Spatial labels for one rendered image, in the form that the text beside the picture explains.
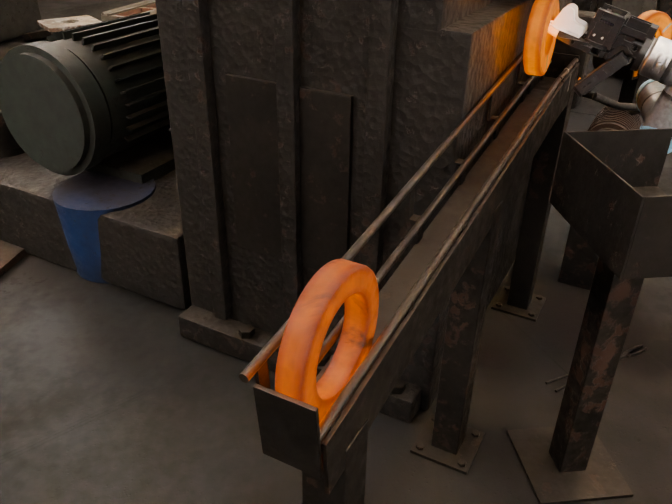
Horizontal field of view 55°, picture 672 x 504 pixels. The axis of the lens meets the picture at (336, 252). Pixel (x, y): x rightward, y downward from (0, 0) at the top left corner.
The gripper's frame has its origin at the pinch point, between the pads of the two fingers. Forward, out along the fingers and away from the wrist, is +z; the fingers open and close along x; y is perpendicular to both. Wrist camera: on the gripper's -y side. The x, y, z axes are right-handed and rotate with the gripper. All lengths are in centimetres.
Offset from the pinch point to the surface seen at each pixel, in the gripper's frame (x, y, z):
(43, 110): 21, -65, 116
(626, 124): -46, -27, -25
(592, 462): 27, -72, -51
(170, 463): 70, -93, 26
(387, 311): 71, -25, -6
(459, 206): 40.1, -22.4, -4.7
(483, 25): 20.4, 1.3, 7.0
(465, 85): 27.7, -7.2, 4.6
